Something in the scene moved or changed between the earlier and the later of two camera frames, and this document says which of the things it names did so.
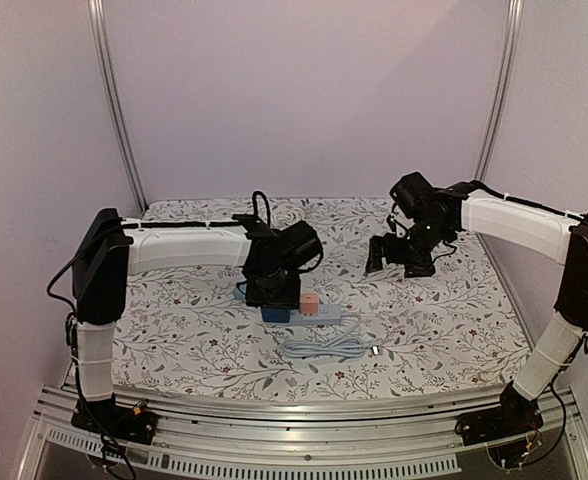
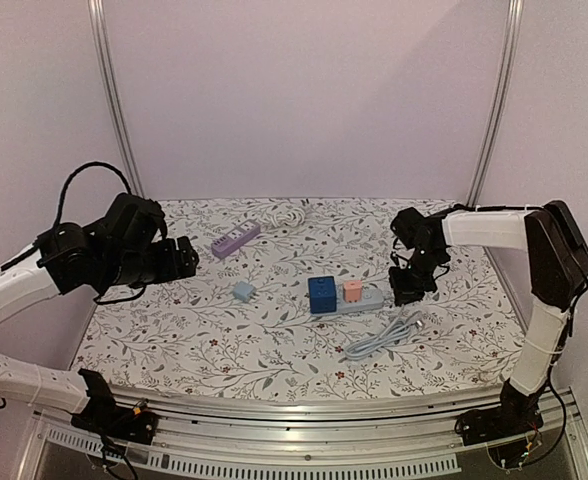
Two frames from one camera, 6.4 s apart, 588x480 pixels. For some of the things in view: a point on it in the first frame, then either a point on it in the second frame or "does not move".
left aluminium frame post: x=99 y=32 does not move
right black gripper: x=400 y=254 -> x=409 y=279
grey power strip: x=327 y=314 -> x=371 y=298
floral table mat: x=360 y=334 does not move
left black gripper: x=292 y=299 -> x=171 y=269
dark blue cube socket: x=276 y=314 -> x=322 y=292
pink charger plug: x=309 y=304 -> x=353 y=291
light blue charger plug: x=238 y=295 does not move
